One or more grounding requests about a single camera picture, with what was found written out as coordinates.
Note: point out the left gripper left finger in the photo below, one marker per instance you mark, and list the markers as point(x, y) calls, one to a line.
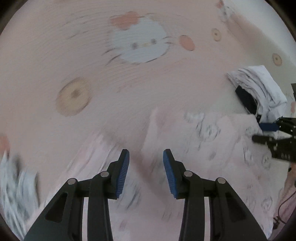
point(62, 217)

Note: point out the pink Hello Kitty sofa cover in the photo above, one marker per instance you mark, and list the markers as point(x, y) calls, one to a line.
point(70, 68)

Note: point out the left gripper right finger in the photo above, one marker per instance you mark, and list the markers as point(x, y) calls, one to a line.
point(230, 219)

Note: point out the grey white print garment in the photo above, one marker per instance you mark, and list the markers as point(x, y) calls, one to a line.
point(19, 198)

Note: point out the pink cartoon print pajama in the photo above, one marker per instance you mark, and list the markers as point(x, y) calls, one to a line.
point(210, 145)

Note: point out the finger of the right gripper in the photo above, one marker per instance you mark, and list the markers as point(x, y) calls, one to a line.
point(269, 127)
point(263, 140)

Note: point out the folded white black clothes stack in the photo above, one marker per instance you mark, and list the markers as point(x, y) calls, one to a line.
point(258, 82)

